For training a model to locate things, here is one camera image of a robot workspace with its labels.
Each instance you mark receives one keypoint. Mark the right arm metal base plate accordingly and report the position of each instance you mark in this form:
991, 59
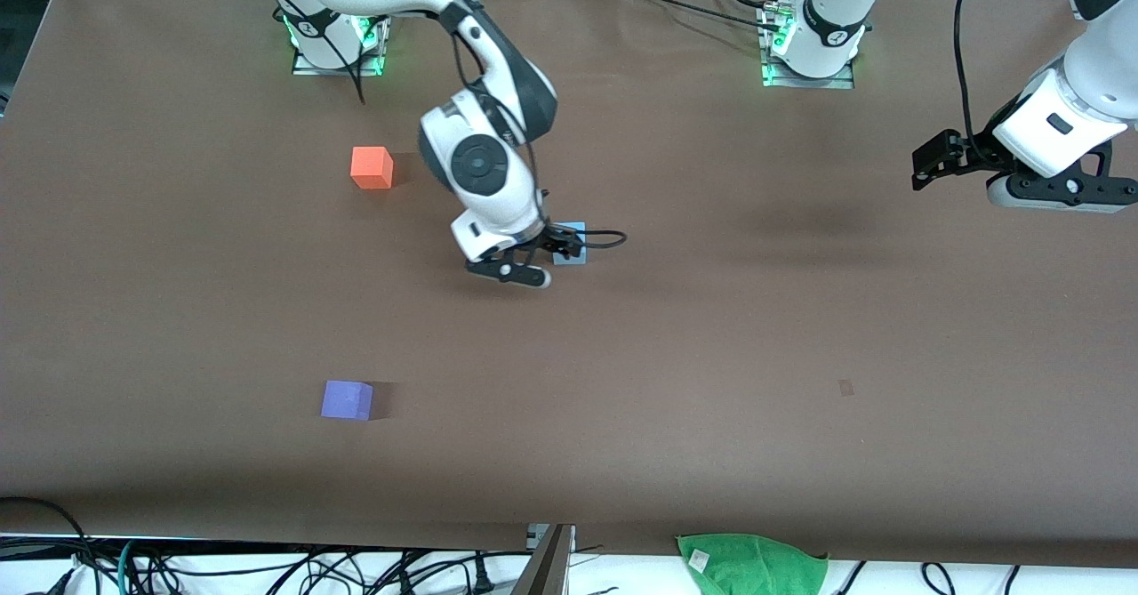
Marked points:
307, 68

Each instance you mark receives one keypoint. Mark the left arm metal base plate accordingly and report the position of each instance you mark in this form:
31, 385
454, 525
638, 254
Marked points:
836, 84

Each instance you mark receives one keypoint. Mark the blue block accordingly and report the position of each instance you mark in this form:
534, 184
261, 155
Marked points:
576, 228

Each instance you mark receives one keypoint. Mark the green cloth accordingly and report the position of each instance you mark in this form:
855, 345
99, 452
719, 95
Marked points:
751, 568

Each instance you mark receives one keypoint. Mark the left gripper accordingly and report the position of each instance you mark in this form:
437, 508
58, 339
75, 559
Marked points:
971, 157

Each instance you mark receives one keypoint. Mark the brown table mat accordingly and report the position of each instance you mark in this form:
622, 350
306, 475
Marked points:
622, 355

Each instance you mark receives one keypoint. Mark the orange block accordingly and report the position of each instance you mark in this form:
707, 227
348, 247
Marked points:
372, 168

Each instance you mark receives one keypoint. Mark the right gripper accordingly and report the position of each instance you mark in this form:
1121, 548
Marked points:
553, 241

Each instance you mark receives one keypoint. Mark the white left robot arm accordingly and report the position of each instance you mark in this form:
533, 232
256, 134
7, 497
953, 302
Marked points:
827, 26

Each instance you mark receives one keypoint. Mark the aluminium profile post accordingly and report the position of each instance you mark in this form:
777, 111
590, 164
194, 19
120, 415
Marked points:
547, 568

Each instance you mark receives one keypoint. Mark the purple block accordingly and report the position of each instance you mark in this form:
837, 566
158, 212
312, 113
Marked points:
347, 399

